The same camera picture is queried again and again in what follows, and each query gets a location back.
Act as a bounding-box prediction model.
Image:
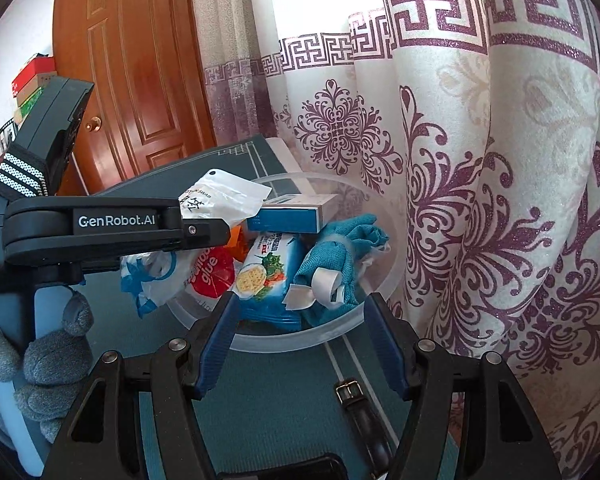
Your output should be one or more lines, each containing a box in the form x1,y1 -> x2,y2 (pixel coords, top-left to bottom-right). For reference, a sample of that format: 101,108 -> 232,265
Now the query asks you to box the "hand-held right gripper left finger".
40,293 -> 242,480

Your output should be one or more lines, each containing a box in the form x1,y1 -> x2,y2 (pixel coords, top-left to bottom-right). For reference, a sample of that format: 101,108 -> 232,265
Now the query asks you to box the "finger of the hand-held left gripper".
180,217 -> 232,251

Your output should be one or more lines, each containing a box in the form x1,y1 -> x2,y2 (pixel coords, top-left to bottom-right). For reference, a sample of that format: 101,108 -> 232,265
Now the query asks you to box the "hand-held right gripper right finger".
367,292 -> 562,480

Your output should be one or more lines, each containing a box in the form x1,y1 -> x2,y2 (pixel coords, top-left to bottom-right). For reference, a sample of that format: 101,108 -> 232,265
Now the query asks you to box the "orange packet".
226,226 -> 250,262

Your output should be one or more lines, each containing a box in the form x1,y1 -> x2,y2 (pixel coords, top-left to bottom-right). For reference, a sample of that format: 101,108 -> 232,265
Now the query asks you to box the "white plastic swab bag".
176,168 -> 274,227

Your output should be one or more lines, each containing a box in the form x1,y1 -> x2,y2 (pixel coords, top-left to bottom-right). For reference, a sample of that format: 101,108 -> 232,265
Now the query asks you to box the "red and white glue packet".
182,245 -> 240,312

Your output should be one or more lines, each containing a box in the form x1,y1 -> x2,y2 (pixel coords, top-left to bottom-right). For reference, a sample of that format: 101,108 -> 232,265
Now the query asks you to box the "white and blue plastic packet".
119,250 -> 183,319

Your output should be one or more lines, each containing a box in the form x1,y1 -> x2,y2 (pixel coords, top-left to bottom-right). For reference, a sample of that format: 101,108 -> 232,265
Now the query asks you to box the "clear plastic bin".
165,172 -> 410,354

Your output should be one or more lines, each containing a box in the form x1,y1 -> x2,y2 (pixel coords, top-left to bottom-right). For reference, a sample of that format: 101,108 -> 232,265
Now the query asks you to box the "blue cracker snack packet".
234,233 -> 307,332

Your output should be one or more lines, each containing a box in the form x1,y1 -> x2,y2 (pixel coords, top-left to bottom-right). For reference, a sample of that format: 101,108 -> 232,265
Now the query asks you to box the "blue and white carton box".
246,193 -> 339,235

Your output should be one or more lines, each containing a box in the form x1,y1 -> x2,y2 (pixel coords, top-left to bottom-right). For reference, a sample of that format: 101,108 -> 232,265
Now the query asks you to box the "person's left hand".
0,289 -> 96,444

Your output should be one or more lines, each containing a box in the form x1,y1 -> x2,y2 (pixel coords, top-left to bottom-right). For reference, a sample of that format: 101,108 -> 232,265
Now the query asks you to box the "black leather belt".
333,380 -> 392,479

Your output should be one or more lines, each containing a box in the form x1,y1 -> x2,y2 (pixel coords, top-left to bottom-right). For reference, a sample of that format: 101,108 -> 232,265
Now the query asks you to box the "teal table mat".
70,137 -> 461,480

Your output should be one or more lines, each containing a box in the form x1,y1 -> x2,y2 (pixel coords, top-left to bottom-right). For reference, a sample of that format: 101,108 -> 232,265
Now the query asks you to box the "teal cloth pouch white ribbon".
287,214 -> 392,329

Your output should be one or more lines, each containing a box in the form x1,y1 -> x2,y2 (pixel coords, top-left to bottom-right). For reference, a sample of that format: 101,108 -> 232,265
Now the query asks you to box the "green cardboard box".
16,87 -> 43,123

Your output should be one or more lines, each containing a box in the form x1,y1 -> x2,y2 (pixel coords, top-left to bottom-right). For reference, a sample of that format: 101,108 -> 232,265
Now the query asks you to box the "red cardboard box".
11,56 -> 57,98

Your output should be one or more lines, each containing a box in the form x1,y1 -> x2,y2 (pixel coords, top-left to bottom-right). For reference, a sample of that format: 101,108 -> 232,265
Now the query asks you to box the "brown wooden door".
52,0 -> 217,196

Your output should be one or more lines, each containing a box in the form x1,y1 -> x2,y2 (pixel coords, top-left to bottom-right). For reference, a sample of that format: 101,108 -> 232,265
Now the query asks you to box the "white purple patterned curtain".
260,0 -> 600,480

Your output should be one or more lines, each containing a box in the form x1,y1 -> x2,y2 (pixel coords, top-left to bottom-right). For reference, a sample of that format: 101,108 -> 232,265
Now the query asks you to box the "beige purple curtain panel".
190,0 -> 281,148

